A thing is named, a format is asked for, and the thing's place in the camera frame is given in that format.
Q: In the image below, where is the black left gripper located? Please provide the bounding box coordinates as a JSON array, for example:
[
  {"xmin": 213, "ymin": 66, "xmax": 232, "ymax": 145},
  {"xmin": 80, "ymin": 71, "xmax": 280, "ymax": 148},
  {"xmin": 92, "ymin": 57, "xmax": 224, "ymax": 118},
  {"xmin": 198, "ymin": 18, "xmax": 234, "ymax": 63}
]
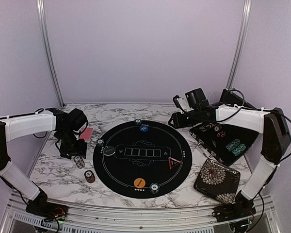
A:
[{"xmin": 57, "ymin": 129, "xmax": 87, "ymax": 159}]

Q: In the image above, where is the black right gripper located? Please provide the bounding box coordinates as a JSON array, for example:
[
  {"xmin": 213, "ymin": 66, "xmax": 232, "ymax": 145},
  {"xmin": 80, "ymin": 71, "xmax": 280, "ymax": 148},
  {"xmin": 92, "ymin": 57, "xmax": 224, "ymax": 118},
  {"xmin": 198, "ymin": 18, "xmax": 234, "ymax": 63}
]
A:
[{"xmin": 168, "ymin": 108, "xmax": 201, "ymax": 129}]

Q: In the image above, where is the green poker chip stack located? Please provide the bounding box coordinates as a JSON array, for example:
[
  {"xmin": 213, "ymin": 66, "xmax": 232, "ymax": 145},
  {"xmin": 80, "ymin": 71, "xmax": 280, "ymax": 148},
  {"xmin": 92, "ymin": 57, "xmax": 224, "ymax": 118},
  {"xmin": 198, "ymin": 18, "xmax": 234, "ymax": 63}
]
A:
[{"xmin": 97, "ymin": 139, "xmax": 104, "ymax": 147}]

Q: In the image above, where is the black white poker chip stack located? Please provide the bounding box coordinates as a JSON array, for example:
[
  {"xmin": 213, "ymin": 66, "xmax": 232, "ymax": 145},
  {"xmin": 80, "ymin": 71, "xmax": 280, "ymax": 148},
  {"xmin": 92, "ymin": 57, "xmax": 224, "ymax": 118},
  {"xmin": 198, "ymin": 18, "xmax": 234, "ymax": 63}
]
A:
[{"xmin": 74, "ymin": 156, "xmax": 85, "ymax": 169}]

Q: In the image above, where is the blue small blind button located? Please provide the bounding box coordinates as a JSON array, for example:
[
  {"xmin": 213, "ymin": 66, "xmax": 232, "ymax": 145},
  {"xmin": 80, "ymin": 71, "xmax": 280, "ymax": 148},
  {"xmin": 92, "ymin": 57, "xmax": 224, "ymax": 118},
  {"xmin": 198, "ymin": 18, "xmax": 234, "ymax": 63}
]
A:
[{"xmin": 139, "ymin": 126, "xmax": 149, "ymax": 132}]

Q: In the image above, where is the red triangular marker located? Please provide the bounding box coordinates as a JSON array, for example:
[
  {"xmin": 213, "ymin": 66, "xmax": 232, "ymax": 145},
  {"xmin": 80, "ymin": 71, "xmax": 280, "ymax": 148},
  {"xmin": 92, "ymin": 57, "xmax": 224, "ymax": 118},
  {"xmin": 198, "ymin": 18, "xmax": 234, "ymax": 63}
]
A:
[{"xmin": 168, "ymin": 157, "xmax": 181, "ymax": 169}]

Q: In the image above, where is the green fifty poker chip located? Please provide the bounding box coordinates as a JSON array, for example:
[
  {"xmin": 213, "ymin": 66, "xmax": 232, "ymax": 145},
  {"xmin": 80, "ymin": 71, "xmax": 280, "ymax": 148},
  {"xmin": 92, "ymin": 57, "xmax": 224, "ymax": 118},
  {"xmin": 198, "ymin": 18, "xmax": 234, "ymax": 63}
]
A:
[{"xmin": 134, "ymin": 119, "xmax": 142, "ymax": 125}]

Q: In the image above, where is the orange big blind button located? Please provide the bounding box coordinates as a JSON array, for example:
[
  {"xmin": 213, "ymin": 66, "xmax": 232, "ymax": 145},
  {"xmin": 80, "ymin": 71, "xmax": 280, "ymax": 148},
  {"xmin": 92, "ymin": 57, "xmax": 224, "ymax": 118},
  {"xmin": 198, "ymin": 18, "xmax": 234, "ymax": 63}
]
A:
[{"xmin": 133, "ymin": 178, "xmax": 146, "ymax": 189}]

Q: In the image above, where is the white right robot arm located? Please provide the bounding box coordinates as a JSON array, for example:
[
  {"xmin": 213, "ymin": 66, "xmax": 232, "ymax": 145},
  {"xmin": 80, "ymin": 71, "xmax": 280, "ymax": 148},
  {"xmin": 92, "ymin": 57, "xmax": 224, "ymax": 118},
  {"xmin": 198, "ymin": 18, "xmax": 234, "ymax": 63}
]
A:
[{"xmin": 168, "ymin": 88, "xmax": 291, "ymax": 221}]

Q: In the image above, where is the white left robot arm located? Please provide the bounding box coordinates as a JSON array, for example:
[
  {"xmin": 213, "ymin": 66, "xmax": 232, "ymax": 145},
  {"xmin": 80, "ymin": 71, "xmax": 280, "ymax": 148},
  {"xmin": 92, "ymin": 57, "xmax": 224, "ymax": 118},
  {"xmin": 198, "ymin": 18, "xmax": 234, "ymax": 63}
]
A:
[{"xmin": 0, "ymin": 108, "xmax": 89, "ymax": 218}]

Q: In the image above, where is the red playing card deck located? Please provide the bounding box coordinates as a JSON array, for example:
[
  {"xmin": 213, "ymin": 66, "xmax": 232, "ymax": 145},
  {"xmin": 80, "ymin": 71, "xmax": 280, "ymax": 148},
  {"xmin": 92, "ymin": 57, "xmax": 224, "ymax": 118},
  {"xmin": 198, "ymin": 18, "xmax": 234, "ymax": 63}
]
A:
[{"xmin": 79, "ymin": 128, "xmax": 94, "ymax": 140}]

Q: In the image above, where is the black poker chip case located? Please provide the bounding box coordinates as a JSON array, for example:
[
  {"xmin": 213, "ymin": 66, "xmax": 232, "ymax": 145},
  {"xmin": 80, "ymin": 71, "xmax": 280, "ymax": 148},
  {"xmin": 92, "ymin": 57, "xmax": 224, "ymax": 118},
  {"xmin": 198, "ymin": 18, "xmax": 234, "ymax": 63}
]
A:
[{"xmin": 189, "ymin": 88, "xmax": 269, "ymax": 166}]

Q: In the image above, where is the silver dealer button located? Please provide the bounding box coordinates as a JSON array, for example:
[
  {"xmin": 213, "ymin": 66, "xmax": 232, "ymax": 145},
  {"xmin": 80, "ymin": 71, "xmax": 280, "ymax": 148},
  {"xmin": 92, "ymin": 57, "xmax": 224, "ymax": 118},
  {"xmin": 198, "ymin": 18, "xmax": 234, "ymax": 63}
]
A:
[{"xmin": 103, "ymin": 146, "xmax": 115, "ymax": 156}]

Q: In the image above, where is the red poker chip stack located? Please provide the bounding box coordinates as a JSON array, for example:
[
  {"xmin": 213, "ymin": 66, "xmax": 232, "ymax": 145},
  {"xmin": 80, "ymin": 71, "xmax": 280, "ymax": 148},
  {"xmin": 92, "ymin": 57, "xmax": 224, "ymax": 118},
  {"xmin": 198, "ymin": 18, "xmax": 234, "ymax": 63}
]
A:
[{"xmin": 84, "ymin": 170, "xmax": 96, "ymax": 183}]

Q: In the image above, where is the floral fabric pouch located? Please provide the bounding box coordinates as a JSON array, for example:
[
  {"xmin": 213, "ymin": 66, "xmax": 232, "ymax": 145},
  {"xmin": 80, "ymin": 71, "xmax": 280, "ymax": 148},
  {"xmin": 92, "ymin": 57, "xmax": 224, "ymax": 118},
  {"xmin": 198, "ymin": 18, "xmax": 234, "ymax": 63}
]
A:
[{"xmin": 194, "ymin": 159, "xmax": 241, "ymax": 205}]

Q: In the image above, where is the round black poker mat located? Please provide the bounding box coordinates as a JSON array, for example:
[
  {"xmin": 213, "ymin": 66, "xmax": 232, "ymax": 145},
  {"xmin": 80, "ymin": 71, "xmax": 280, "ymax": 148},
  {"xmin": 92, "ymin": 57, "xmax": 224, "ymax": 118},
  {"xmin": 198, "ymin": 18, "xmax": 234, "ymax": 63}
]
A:
[{"xmin": 93, "ymin": 120, "xmax": 193, "ymax": 199}]

